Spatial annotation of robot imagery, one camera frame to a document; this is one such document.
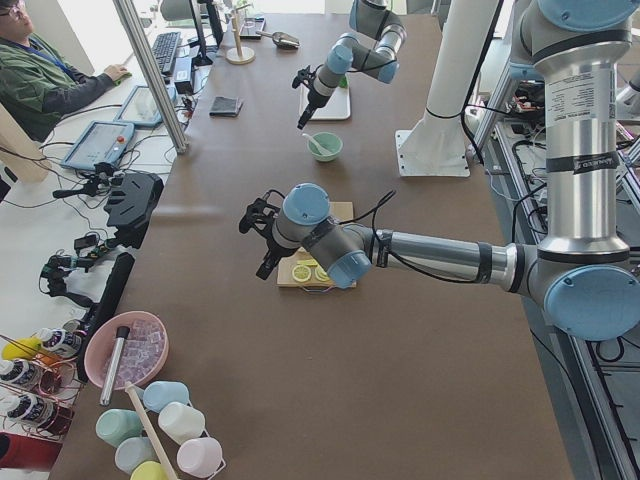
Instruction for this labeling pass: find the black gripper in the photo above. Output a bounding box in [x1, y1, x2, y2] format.
[297, 84, 332, 130]
[256, 237, 290, 279]

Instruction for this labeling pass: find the white ceramic spoon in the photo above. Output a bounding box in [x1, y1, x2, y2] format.
[302, 133, 332, 156]

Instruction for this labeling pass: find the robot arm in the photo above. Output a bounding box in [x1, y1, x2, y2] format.
[292, 0, 407, 130]
[239, 1, 639, 341]

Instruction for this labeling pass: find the mint green bowl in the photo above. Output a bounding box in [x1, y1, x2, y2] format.
[307, 132, 343, 162]

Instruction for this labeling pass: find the pink bowl of ice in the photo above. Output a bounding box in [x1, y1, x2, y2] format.
[83, 311, 169, 390]

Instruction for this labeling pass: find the cream rabbit serving tray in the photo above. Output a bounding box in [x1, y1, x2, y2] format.
[299, 75, 351, 121]

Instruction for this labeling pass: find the wooden cutting board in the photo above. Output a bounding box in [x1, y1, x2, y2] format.
[276, 200, 359, 290]

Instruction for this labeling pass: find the lower lemon slice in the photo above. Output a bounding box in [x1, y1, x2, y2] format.
[291, 264, 312, 283]

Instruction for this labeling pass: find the yellow plastic knife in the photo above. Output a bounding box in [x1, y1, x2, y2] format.
[296, 258, 318, 268]

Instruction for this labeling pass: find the upper lemon slice stack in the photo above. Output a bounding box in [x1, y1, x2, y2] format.
[314, 266, 330, 282]

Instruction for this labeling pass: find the steel ice scoop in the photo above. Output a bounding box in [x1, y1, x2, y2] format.
[256, 30, 300, 50]

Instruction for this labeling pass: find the wooden mug tree stand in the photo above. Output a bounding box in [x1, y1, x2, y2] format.
[224, 1, 255, 65]

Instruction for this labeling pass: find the grey folded cloth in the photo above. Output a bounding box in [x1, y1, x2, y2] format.
[209, 96, 244, 117]

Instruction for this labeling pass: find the black keyboard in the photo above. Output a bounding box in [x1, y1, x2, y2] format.
[152, 32, 181, 76]

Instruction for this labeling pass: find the long black bar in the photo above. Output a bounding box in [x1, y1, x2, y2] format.
[76, 252, 135, 383]

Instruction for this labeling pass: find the steel muddler black tip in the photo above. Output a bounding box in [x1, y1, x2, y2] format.
[99, 326, 130, 407]

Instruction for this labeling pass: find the far blue teach pendant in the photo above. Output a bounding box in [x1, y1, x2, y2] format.
[114, 85, 162, 129]

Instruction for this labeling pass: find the blue teach pendant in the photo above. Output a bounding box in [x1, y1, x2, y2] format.
[114, 85, 162, 129]
[60, 121, 135, 171]

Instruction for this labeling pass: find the light blue cup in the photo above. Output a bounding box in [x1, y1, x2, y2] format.
[143, 380, 190, 413]

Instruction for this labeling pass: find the black handheld controller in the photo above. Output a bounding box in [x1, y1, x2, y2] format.
[52, 162, 123, 199]

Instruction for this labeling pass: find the white cup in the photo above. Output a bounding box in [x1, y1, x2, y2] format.
[158, 402, 206, 445]

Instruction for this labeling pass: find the near blue teach pendant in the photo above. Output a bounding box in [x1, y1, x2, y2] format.
[60, 121, 135, 171]

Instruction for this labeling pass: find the pink cup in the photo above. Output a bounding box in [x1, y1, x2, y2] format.
[177, 437, 223, 478]

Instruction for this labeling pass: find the mint green cup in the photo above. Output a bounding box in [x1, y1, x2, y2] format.
[95, 409, 143, 448]

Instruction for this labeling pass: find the pale blue cup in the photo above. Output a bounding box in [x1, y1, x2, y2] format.
[114, 437, 157, 474]

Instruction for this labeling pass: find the yellow cup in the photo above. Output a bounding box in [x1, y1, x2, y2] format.
[130, 461, 168, 480]

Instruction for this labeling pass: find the yellow lemon toy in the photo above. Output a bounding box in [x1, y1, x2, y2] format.
[1, 337, 42, 360]

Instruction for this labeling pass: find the tea bottle middle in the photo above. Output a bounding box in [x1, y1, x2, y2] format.
[1, 359, 44, 390]

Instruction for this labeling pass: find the tea bottle bottom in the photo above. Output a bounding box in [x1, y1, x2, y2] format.
[1, 393, 55, 427]

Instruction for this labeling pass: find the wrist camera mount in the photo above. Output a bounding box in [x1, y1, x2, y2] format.
[239, 189, 285, 238]
[292, 64, 323, 91]

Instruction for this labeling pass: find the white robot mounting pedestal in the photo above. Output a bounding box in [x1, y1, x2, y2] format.
[396, 0, 502, 177]

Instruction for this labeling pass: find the aluminium frame post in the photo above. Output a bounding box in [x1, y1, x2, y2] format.
[112, 0, 188, 155]

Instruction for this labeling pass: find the copper wire bottle rack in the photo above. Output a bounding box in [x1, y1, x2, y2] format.
[1, 336, 80, 441]

